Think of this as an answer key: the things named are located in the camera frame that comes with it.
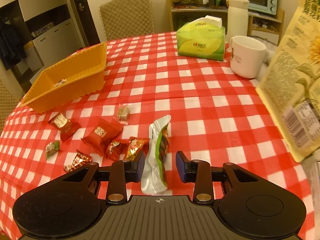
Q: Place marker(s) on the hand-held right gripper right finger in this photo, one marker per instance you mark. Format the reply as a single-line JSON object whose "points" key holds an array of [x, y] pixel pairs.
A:
{"points": [[180, 167]]}

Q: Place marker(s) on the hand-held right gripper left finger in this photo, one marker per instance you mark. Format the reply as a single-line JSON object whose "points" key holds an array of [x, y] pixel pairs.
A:
{"points": [[140, 166]]}

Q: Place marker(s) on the silver green snack packet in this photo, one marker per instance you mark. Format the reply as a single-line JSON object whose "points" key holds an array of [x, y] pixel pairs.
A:
{"points": [[152, 175]]}

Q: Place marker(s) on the red candy with white print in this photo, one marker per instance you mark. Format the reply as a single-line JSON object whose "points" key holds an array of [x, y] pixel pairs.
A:
{"points": [[115, 151]]}

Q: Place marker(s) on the yellow plastic tray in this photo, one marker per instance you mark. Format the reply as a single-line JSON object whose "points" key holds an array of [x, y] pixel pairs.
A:
{"points": [[82, 60]]}

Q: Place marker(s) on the gold red foil candy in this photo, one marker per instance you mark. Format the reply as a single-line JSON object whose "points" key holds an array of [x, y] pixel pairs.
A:
{"points": [[133, 147]]}

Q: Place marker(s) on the large red snack packet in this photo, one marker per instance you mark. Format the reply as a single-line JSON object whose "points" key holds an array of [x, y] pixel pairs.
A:
{"points": [[102, 136]]}

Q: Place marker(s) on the clear wrapped brown candy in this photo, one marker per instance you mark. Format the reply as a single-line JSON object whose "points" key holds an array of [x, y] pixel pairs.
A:
{"points": [[123, 113]]}

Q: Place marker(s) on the red white twisted candy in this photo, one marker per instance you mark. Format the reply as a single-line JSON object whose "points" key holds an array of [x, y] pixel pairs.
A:
{"points": [[78, 160]]}

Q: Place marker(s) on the red white checkered tablecloth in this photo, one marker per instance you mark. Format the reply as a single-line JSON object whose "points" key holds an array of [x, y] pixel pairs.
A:
{"points": [[175, 92]]}

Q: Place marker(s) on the dark red snack packet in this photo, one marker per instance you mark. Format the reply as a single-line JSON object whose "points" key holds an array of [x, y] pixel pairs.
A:
{"points": [[61, 126]]}

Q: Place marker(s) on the small green candy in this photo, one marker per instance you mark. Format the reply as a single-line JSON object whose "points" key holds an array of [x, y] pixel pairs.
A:
{"points": [[52, 148]]}

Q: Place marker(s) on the small white candy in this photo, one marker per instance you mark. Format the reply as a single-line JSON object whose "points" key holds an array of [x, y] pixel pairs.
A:
{"points": [[60, 82]]}

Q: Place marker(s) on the white mug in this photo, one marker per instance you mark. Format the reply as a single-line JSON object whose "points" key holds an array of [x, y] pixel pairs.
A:
{"points": [[246, 60]]}

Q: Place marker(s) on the green tissue box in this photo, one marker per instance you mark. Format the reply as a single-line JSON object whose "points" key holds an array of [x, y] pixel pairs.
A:
{"points": [[200, 42]]}

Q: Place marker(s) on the cream sunflower seed bag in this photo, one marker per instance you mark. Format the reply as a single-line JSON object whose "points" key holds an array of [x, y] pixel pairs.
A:
{"points": [[282, 80]]}

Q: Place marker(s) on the low quilted beige chair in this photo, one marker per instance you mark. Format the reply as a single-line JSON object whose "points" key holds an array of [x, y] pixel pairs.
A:
{"points": [[8, 100]]}

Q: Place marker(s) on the tall quilted beige chair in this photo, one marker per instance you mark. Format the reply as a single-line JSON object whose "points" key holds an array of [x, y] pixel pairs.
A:
{"points": [[127, 17]]}

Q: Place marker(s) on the dark brown door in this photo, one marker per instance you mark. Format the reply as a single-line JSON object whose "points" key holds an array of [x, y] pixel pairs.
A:
{"points": [[85, 17]]}

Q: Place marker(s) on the white thermos jug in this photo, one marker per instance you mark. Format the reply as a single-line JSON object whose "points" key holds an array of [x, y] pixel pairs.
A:
{"points": [[237, 17]]}

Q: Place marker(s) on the dark hanging jacket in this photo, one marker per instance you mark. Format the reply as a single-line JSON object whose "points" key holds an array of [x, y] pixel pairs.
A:
{"points": [[10, 45]]}

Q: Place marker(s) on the wooden shelf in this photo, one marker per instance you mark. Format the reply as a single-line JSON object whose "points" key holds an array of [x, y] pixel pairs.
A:
{"points": [[281, 17]]}

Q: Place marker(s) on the white dark wall cabinet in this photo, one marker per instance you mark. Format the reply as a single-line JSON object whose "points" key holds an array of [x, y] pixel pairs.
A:
{"points": [[55, 32]]}

